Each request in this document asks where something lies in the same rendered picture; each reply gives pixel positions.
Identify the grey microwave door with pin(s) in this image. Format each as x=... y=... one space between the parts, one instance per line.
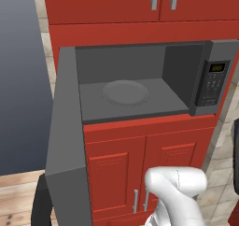
x=67 y=148

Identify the grey microwave turntable plate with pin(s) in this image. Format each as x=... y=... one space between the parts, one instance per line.
x=126 y=93

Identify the red cupboard door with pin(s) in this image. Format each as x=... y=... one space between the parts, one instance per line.
x=113 y=176
x=102 y=2
x=202 y=1
x=174 y=152

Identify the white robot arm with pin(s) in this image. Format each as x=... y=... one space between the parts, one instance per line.
x=177 y=189

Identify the black appliance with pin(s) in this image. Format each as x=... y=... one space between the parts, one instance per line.
x=236 y=156

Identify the grey microwave oven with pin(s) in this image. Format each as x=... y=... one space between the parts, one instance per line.
x=174 y=80

